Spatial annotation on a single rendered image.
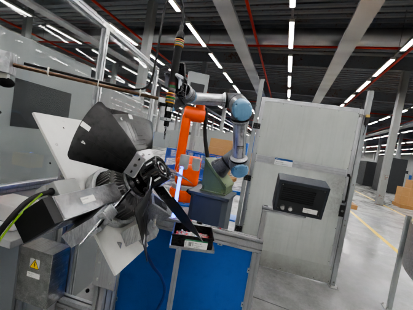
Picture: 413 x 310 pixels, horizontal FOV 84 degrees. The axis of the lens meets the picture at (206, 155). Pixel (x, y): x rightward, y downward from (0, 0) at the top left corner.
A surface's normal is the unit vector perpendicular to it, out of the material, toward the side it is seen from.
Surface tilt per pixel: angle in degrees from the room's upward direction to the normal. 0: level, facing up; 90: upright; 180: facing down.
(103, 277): 90
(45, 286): 90
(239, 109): 108
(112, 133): 79
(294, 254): 90
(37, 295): 90
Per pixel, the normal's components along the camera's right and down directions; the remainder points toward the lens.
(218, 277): -0.20, 0.02
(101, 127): 0.84, -0.06
